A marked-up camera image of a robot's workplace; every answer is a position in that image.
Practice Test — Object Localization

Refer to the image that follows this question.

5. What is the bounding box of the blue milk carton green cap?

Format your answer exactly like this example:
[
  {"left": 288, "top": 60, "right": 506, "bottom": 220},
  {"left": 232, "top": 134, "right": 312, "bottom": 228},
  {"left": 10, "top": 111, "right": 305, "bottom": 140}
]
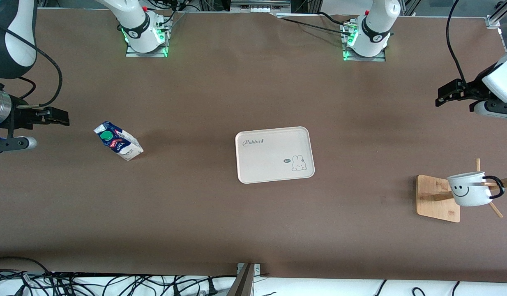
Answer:
[{"left": 94, "top": 121, "right": 144, "bottom": 162}]

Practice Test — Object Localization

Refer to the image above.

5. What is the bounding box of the white smiley cup black handle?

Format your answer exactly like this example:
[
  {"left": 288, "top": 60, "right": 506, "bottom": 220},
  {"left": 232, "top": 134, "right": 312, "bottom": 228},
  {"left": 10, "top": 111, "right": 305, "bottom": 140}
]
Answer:
[{"left": 447, "top": 171, "right": 506, "bottom": 207}]

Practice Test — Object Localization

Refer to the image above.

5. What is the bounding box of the wooden cup rack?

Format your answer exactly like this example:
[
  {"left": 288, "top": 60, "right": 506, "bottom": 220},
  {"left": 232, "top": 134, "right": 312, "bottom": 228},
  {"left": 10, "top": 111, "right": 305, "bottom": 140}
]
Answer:
[{"left": 416, "top": 158, "right": 507, "bottom": 223}]

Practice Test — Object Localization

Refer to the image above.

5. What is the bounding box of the beige rabbit print tray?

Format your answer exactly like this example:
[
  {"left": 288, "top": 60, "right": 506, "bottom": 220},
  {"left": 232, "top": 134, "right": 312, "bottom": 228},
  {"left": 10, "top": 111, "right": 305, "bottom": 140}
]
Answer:
[{"left": 235, "top": 126, "right": 315, "bottom": 184}]

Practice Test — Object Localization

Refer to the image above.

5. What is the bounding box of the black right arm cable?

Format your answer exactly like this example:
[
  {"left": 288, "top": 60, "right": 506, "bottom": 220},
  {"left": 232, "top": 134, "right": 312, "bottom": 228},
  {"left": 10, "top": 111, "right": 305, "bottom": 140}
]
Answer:
[{"left": 0, "top": 20, "right": 64, "bottom": 108}]

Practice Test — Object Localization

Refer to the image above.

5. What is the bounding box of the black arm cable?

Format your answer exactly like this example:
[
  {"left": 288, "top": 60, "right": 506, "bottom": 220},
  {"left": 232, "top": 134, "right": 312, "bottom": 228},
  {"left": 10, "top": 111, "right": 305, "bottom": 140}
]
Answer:
[
  {"left": 0, "top": 20, "right": 64, "bottom": 108},
  {"left": 445, "top": 0, "right": 468, "bottom": 83}
]

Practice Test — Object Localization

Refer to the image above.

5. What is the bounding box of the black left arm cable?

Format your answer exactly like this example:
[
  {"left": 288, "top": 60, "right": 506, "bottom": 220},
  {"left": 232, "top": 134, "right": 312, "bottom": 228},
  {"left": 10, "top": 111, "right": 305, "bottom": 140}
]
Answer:
[{"left": 445, "top": 0, "right": 468, "bottom": 83}]

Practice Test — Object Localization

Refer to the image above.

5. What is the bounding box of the aluminium frame profile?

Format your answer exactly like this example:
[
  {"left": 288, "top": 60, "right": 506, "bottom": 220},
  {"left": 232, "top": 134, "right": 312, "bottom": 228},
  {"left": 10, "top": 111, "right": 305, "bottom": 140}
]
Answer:
[{"left": 485, "top": 0, "right": 507, "bottom": 29}]

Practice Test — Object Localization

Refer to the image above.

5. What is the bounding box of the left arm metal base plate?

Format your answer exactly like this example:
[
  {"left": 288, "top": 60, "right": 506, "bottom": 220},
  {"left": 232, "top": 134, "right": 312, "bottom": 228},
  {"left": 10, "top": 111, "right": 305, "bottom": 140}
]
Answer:
[{"left": 341, "top": 23, "right": 387, "bottom": 62}]

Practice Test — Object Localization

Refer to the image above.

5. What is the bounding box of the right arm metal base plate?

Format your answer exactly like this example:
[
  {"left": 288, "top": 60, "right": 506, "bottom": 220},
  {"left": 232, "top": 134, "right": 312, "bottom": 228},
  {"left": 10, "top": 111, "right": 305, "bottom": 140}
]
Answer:
[{"left": 125, "top": 16, "right": 169, "bottom": 58}]

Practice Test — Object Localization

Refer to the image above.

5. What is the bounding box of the thin black loop cable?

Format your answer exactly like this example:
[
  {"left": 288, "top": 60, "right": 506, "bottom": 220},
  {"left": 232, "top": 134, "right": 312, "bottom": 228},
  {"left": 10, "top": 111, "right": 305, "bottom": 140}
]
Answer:
[{"left": 0, "top": 257, "right": 53, "bottom": 278}]

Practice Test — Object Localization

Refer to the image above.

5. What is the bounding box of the black base power cable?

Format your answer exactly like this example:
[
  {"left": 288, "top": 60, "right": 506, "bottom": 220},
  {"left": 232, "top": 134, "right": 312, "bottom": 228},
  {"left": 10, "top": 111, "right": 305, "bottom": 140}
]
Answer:
[{"left": 276, "top": 12, "right": 355, "bottom": 37}]

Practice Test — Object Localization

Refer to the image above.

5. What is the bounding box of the silver aluminium frame block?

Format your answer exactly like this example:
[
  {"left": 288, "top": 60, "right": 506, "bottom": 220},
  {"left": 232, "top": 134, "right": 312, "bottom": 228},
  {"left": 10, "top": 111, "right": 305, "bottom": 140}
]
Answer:
[{"left": 230, "top": 0, "right": 292, "bottom": 13}]

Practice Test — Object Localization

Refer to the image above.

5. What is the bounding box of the grey slanted post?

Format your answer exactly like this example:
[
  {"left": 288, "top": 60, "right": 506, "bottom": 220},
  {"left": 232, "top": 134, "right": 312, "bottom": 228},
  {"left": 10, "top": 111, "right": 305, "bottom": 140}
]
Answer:
[{"left": 226, "top": 264, "right": 255, "bottom": 296}]

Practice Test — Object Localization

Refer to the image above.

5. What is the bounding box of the metal table edge bracket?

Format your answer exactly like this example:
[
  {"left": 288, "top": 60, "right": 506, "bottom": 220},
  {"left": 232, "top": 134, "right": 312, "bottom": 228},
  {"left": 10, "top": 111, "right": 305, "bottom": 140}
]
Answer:
[{"left": 237, "top": 263, "right": 261, "bottom": 276}]

